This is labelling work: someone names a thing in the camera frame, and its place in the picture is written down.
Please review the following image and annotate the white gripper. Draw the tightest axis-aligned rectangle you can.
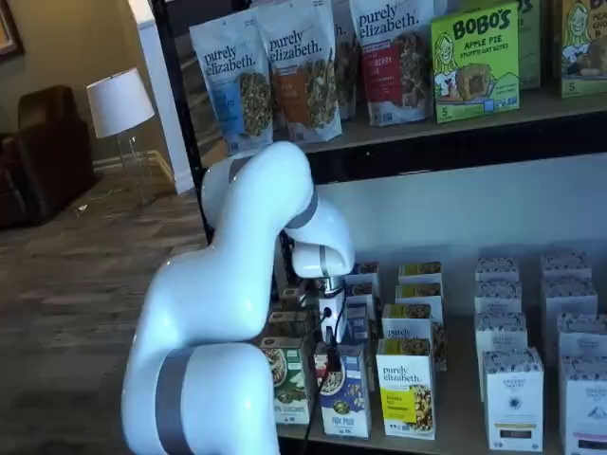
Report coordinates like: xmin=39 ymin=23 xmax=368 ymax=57
xmin=317 ymin=292 xmax=349 ymax=374

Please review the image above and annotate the blue and white cereal box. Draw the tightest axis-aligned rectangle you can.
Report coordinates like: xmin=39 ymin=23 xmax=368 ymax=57
xmin=343 ymin=282 xmax=378 ymax=309
xmin=318 ymin=343 xmax=372 ymax=441
xmin=345 ymin=302 xmax=372 ymax=345
xmin=353 ymin=261 xmax=381 ymax=285

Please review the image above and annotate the yellow purely elizabeth box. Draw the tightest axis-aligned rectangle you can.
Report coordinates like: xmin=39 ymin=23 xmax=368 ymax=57
xmin=376 ymin=337 xmax=436 ymax=441
xmin=381 ymin=302 xmax=448 ymax=372
xmin=397 ymin=262 xmax=444 ymax=285
xmin=395 ymin=282 xmax=445 ymax=309

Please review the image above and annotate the white box black label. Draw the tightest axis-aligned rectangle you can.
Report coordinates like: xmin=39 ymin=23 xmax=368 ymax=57
xmin=473 ymin=281 xmax=524 ymax=315
xmin=473 ymin=311 xmax=528 ymax=397
xmin=482 ymin=347 xmax=545 ymax=452
xmin=475 ymin=257 xmax=520 ymax=284

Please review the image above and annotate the black metal shelf unit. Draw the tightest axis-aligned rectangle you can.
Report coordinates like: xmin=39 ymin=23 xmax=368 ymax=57
xmin=149 ymin=0 xmax=607 ymax=455

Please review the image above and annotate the green Bobo's apple pie box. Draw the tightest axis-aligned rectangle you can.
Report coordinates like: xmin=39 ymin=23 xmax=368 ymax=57
xmin=430 ymin=1 xmax=522 ymax=125

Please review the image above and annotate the green Bobo's peach box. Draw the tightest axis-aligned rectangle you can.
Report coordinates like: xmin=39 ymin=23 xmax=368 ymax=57
xmin=558 ymin=0 xmax=607 ymax=100

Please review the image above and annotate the orange purely elizabeth pouch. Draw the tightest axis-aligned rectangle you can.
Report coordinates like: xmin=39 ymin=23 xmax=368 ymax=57
xmin=331 ymin=0 xmax=362 ymax=120
xmin=258 ymin=3 xmax=343 ymax=145

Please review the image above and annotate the red purely elizabeth pouch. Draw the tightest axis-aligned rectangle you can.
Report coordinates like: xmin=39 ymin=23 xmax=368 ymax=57
xmin=348 ymin=0 xmax=436 ymax=128

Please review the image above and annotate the blue purely elizabeth pouch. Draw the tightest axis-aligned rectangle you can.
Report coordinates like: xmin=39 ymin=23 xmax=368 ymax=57
xmin=188 ymin=11 xmax=276 ymax=156

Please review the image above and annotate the white shade floor lamp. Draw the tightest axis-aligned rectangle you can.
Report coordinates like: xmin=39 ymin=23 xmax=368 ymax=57
xmin=85 ymin=65 xmax=175 ymax=208

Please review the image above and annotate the brown armchair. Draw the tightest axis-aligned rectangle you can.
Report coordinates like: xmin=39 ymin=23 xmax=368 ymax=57
xmin=0 ymin=83 xmax=97 ymax=229

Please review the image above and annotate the framed wall picture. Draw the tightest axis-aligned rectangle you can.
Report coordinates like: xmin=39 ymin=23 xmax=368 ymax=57
xmin=0 ymin=0 xmax=26 ymax=57

